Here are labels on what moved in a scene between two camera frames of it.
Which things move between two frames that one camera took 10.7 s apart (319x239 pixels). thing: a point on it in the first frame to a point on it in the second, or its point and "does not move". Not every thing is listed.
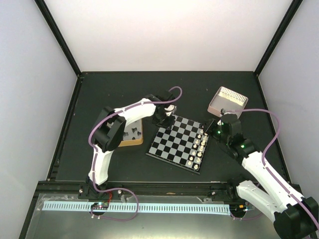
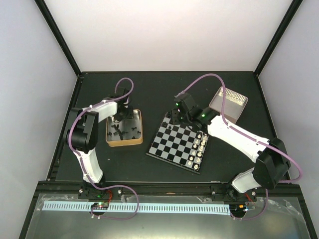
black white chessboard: [184, 144] does not move
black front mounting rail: [77, 189] does not move
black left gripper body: [162, 121] to [124, 115]
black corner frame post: [59, 35] does not move
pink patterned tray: [228, 99] does not move
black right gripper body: [210, 130] to [176, 120]
